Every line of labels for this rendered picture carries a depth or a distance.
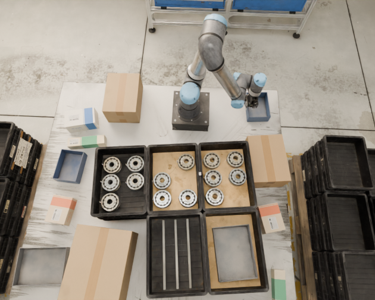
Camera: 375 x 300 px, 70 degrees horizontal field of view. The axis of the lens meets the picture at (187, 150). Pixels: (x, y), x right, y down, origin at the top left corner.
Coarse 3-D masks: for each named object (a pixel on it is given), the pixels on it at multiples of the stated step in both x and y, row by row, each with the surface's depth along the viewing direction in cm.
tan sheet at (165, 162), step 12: (156, 156) 164; (168, 156) 164; (192, 156) 164; (156, 168) 161; (168, 168) 161; (192, 168) 161; (180, 180) 159; (192, 180) 159; (180, 192) 156; (180, 204) 154
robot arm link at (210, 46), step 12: (204, 36) 121; (216, 36) 120; (204, 48) 121; (216, 48) 121; (204, 60) 125; (216, 60) 123; (216, 72) 130; (228, 72) 133; (228, 84) 138; (240, 96) 149
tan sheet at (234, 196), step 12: (204, 168) 161; (216, 168) 161; (228, 168) 161; (240, 168) 162; (228, 180) 159; (204, 192) 156; (228, 192) 156; (240, 192) 156; (228, 204) 154; (240, 204) 154
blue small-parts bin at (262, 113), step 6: (258, 96) 193; (264, 96) 193; (258, 102) 193; (264, 102) 193; (246, 108) 187; (252, 108) 191; (258, 108) 191; (264, 108) 191; (246, 114) 187; (252, 114) 189; (258, 114) 189; (264, 114) 189; (270, 114) 182; (246, 120) 188; (252, 120) 185; (258, 120) 186; (264, 120) 186
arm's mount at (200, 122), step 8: (176, 96) 182; (200, 96) 182; (208, 96) 182; (176, 104) 179; (200, 104) 180; (208, 104) 180; (176, 112) 178; (200, 112) 178; (208, 112) 178; (176, 120) 176; (184, 120) 176; (192, 120) 176; (200, 120) 176; (208, 120) 177; (176, 128) 184; (184, 128) 182; (192, 128) 181; (200, 128) 181
